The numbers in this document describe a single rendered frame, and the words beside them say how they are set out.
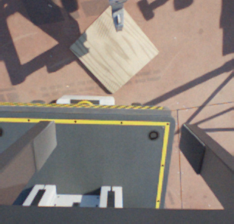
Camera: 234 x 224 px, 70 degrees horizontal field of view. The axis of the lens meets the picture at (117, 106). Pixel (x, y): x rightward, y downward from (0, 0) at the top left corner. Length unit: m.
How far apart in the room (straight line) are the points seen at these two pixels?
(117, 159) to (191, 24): 0.70
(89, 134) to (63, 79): 0.40
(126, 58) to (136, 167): 0.50
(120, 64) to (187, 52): 0.34
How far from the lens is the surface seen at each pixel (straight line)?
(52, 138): 0.17
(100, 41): 0.85
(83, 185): 0.73
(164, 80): 0.90
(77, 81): 0.89
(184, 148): 0.17
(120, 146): 0.62
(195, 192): 1.29
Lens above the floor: 0.86
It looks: 73 degrees down
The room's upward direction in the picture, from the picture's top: 180 degrees clockwise
